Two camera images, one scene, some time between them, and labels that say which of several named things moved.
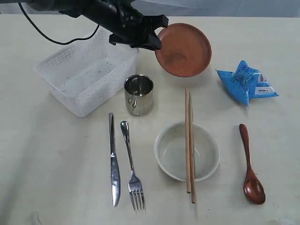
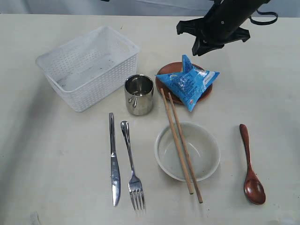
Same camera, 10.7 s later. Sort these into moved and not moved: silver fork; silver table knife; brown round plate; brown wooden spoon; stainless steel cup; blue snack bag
Moved: brown round plate; blue snack bag
Not moved: silver fork; brown wooden spoon; silver table knife; stainless steel cup
